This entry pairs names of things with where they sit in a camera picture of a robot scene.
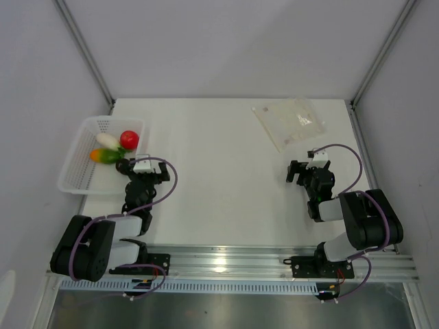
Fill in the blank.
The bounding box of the white slotted cable duct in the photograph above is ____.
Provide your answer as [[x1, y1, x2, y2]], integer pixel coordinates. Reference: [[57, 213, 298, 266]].
[[60, 278, 318, 295]]

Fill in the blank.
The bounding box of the left aluminium frame post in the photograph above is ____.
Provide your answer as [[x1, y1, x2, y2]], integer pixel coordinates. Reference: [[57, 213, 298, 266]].
[[52, 0, 115, 114]]

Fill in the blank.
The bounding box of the aluminium mounting rail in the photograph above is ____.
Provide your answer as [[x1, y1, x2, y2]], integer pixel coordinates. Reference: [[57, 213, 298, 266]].
[[45, 244, 420, 282]]

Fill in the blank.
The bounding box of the red toy tomato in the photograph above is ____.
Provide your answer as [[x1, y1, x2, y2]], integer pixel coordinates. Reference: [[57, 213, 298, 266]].
[[119, 130, 139, 150]]

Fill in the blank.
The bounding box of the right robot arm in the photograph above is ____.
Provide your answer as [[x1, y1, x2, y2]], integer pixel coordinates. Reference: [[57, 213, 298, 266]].
[[283, 160, 403, 280]]

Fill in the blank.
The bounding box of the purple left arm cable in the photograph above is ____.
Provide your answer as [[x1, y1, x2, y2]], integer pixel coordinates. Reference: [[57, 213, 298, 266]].
[[68, 156, 178, 302]]

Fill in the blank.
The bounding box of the orange green toy mango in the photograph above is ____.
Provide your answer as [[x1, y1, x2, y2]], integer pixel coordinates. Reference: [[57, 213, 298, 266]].
[[89, 148, 123, 165]]

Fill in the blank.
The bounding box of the clear zip top bag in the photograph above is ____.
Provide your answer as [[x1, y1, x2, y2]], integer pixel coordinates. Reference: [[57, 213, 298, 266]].
[[252, 98, 325, 152]]

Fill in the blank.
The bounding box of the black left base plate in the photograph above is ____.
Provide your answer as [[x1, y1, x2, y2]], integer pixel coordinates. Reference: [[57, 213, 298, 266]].
[[109, 254, 171, 276]]

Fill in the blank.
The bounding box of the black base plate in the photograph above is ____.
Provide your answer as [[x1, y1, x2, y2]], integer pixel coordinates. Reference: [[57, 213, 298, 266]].
[[109, 254, 171, 276], [283, 256, 355, 279]]

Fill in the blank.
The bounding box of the white toy radish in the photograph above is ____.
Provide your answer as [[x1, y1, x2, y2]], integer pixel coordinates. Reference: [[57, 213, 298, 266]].
[[95, 133, 126, 153]]

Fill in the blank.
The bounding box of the aluminium frame post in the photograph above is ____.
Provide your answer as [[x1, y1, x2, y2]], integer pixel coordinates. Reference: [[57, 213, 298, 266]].
[[52, 0, 115, 114], [349, 0, 421, 107]]

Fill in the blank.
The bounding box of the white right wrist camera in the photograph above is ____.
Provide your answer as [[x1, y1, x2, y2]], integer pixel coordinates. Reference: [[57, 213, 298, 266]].
[[306, 148, 329, 169]]

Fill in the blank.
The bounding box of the white perforated plastic basket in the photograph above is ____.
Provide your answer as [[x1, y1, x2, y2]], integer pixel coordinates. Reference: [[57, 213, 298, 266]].
[[58, 116, 149, 195]]

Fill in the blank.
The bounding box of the right aluminium frame post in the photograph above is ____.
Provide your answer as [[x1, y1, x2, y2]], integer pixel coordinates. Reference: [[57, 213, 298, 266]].
[[349, 0, 421, 107]]

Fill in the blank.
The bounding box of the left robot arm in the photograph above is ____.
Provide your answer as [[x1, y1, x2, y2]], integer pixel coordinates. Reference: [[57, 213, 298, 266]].
[[49, 158, 178, 282]]

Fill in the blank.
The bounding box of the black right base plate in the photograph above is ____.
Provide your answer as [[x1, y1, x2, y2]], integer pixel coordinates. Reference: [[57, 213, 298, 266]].
[[283, 256, 355, 279]]

